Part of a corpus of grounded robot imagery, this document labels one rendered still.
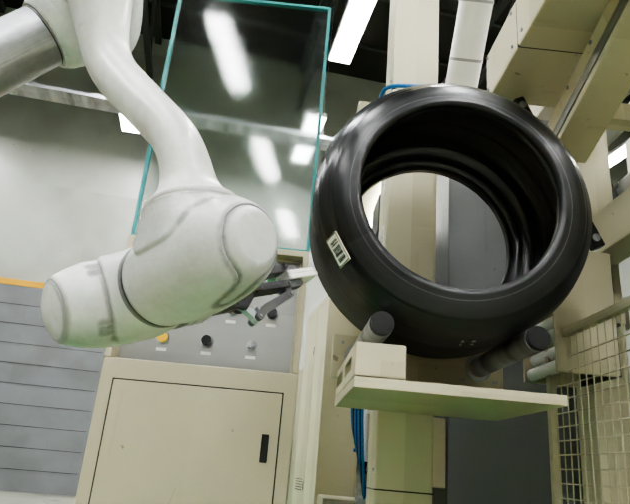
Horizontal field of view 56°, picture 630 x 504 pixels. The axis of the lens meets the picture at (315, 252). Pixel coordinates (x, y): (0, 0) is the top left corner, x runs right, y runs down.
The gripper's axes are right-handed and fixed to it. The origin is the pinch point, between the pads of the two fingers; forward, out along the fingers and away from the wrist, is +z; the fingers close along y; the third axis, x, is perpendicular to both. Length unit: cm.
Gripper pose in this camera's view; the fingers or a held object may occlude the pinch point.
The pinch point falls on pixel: (297, 276)
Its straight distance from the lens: 97.5
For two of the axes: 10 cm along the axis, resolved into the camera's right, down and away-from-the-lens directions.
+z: 6.3, -0.6, 7.8
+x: 6.5, -5.1, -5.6
